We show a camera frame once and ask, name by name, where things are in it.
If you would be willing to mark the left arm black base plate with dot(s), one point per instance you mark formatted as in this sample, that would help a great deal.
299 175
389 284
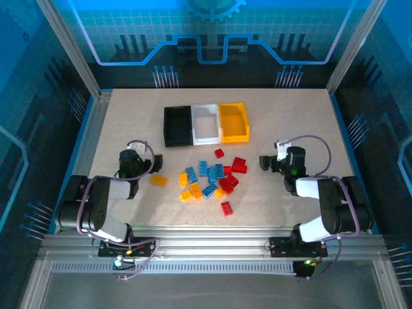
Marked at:
145 247

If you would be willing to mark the small white lit connector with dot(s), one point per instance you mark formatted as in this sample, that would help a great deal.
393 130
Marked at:
119 262

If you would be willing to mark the yellow plastic bin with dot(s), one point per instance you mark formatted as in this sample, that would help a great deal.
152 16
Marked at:
233 124

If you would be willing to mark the aluminium side frame rail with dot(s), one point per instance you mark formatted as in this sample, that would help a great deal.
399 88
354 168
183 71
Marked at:
86 161

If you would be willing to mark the blue lego brick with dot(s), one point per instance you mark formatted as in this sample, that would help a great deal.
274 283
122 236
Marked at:
203 168
219 171
209 190
212 174
192 174

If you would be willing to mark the grey metal front panel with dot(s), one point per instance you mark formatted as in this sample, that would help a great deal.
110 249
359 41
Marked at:
206 293

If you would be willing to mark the white plastic bin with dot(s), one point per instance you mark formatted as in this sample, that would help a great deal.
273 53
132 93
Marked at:
206 128

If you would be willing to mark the black plastic bin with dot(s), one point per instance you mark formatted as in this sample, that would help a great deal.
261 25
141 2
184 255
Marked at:
177 127

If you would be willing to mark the aluminium front frame rail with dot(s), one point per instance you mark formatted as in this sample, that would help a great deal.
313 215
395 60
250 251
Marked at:
209 238

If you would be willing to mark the small black electronics box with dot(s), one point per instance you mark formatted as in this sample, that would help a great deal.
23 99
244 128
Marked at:
304 269

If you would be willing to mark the aluminium corner post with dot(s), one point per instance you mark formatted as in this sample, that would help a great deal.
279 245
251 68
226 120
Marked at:
71 48
353 48

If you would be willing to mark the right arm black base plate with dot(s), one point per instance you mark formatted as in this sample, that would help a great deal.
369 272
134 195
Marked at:
280 246

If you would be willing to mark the red lego brick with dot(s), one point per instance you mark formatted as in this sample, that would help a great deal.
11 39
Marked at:
227 170
239 169
227 208
239 161
219 153
232 180
226 187

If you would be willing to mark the yellow lego brick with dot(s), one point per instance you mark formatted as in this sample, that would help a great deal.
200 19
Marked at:
186 195
159 180
196 191
183 179
219 193

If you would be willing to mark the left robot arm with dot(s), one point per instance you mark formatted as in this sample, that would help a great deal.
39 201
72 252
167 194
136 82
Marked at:
96 206

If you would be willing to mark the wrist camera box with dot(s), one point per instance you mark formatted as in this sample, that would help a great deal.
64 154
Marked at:
137 146
282 144

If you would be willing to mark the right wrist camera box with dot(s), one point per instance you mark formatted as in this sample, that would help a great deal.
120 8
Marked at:
282 144

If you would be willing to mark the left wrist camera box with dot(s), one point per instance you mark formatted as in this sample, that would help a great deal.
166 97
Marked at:
137 146

